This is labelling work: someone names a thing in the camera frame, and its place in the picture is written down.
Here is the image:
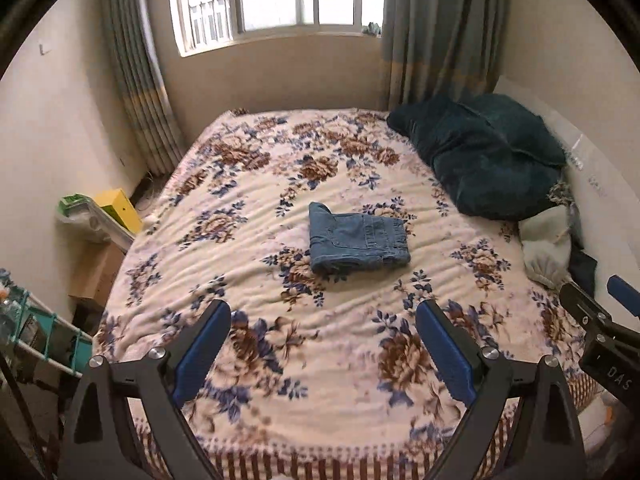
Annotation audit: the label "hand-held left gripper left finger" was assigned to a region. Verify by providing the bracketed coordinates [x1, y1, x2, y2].
[59, 299, 233, 480]

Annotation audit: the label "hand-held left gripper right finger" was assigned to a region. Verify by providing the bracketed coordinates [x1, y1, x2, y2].
[415, 299, 588, 480]

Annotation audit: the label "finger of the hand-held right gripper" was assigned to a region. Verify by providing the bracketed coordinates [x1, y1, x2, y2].
[559, 282, 613, 334]
[606, 275, 640, 319]

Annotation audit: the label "blue denim pants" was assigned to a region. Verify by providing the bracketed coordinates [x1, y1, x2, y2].
[307, 201, 412, 276]

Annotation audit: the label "dark navy cloth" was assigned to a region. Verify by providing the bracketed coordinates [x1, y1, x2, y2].
[567, 245, 598, 298]

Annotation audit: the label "light grey cloth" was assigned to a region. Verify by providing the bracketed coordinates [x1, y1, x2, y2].
[517, 205, 576, 291]

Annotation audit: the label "patterned cloth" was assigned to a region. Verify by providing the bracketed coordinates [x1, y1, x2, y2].
[547, 182, 576, 207]

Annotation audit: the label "cardboard box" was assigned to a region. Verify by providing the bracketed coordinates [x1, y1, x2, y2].
[67, 242, 126, 308]

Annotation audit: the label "floral printed blanket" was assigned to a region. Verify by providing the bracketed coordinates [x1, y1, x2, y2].
[92, 107, 601, 480]

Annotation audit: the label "yellow box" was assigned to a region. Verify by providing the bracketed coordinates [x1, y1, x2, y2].
[94, 188, 143, 235]

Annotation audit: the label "teal storage rack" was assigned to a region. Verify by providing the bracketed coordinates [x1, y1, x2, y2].
[0, 267, 93, 378]

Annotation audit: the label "clear plastic bag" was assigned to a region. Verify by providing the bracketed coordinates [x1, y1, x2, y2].
[55, 200, 136, 251]

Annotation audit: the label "dark teal duvet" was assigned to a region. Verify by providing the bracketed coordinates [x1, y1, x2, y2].
[386, 92, 568, 221]

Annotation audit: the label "grey striped curtain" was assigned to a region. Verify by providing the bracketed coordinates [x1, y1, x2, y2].
[380, 0, 511, 111]
[97, 0, 186, 176]

